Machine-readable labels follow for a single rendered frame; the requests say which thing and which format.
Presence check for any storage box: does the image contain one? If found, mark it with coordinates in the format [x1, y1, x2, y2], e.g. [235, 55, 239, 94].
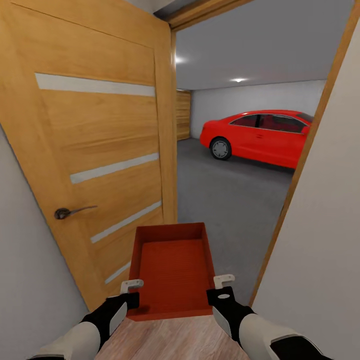
[125, 222, 216, 322]

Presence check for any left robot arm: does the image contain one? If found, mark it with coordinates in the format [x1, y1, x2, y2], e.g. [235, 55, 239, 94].
[26, 279, 144, 360]

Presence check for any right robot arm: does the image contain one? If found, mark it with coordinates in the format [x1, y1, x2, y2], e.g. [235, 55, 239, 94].
[206, 274, 332, 360]

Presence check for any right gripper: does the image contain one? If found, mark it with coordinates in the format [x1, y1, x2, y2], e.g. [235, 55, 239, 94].
[206, 286, 235, 306]

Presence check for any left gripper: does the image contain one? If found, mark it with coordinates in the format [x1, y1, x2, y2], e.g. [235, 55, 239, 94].
[123, 292, 140, 310]

